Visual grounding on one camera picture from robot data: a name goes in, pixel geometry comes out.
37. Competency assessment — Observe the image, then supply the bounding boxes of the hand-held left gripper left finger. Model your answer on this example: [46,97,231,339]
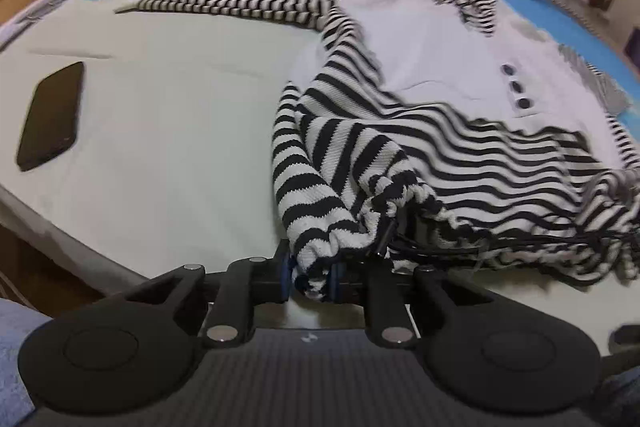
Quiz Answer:
[124,242,297,350]

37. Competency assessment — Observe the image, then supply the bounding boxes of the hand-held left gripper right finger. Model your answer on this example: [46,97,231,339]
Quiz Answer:
[327,256,497,350]

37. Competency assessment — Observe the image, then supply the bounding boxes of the black and white striped sweater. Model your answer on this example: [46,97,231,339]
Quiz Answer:
[114,0,640,301]

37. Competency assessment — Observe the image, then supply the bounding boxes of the person's blue pants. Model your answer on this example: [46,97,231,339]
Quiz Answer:
[0,299,53,427]

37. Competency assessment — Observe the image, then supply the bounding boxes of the black smartphone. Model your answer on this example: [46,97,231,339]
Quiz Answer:
[16,61,86,172]

